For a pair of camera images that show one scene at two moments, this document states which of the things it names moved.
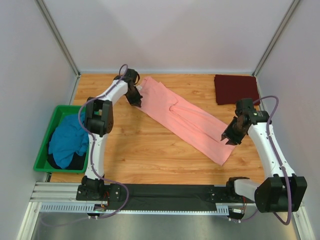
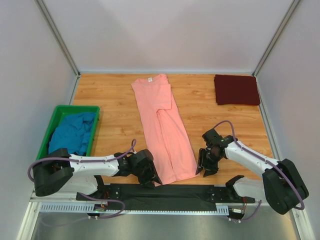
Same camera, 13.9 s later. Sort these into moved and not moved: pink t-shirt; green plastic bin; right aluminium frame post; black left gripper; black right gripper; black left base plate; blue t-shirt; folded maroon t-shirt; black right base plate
Moved: black left gripper; black right gripper; pink t-shirt
Not moved: right aluminium frame post; black left base plate; folded maroon t-shirt; green plastic bin; blue t-shirt; black right base plate
